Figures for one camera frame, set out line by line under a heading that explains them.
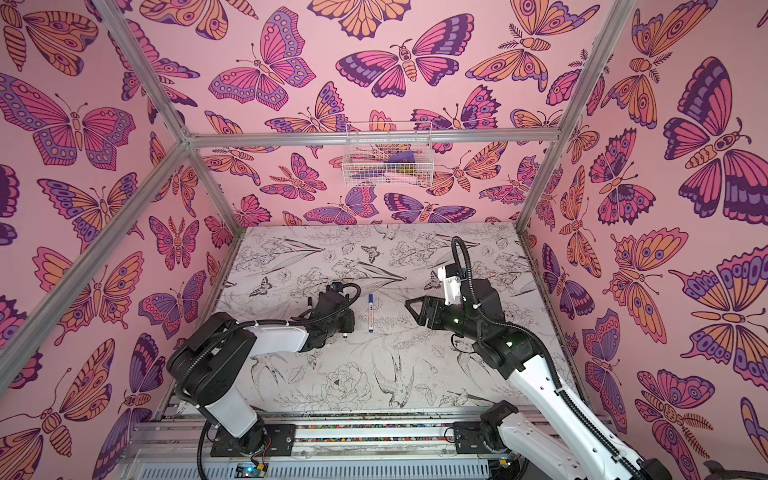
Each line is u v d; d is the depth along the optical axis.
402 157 0.94
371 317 0.95
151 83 0.80
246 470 0.72
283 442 0.73
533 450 0.54
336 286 0.85
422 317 0.63
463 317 0.58
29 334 0.52
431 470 0.70
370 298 1.00
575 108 0.85
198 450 0.71
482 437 0.72
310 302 0.99
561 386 0.44
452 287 0.64
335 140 0.95
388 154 0.96
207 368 0.47
